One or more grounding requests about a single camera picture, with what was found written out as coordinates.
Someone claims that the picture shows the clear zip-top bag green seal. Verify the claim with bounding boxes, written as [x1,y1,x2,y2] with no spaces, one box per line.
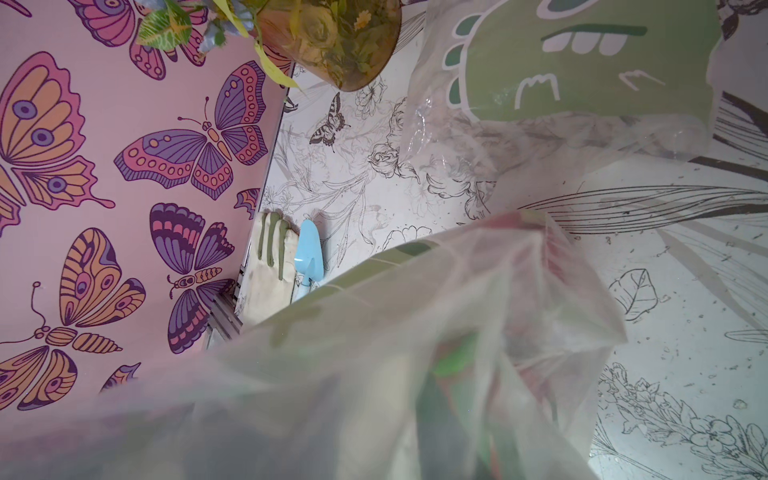
[400,1,721,180]

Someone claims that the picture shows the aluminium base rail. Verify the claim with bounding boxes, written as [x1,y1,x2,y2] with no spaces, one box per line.
[205,283,243,350]

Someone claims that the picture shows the dragon fruit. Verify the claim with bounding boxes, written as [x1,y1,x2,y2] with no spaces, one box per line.
[413,227,577,480]

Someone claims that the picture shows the light blue garden trowel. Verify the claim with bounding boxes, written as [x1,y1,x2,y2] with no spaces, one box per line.
[293,219,325,301]

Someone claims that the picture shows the potted plant yellow green leaves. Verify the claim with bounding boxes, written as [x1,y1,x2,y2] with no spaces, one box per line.
[138,0,402,92]

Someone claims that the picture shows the beige gardening glove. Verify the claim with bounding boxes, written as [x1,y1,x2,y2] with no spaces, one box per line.
[235,211,299,327]

